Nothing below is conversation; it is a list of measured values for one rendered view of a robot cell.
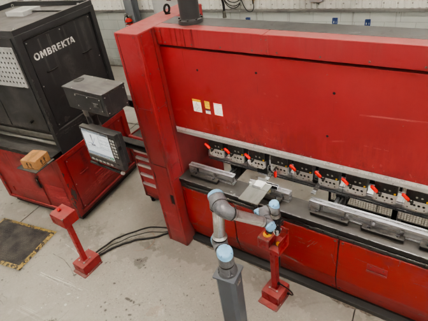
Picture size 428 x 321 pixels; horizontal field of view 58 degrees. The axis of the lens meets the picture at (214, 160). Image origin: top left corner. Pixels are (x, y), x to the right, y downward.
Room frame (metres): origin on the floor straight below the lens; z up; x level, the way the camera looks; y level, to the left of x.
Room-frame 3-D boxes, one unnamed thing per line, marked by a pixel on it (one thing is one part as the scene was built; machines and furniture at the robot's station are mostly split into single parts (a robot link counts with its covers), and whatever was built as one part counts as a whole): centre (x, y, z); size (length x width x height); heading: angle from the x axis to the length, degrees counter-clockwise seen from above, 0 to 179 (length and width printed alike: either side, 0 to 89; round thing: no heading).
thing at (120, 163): (2.88, 0.90, 1.42); 0.45 x 0.12 x 0.36; 50
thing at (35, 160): (3.46, 1.87, 1.04); 0.30 x 0.26 x 0.12; 59
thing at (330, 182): (2.21, -0.84, 1.25); 0.15 x 0.09 x 0.17; 52
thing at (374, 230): (1.90, -1.15, 0.89); 0.30 x 0.05 x 0.03; 52
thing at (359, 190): (2.09, -1.00, 1.25); 0.15 x 0.09 x 0.17; 52
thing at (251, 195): (2.46, -0.30, 1.00); 0.26 x 0.18 x 0.01; 142
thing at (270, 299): (2.12, -0.36, 0.06); 0.25 x 0.20 x 0.12; 136
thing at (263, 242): (2.15, -0.38, 0.75); 0.20 x 0.16 x 0.18; 46
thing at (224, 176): (2.91, 0.04, 0.92); 0.50 x 0.06 x 0.10; 52
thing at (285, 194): (2.54, -0.44, 0.92); 0.39 x 0.06 x 0.10; 52
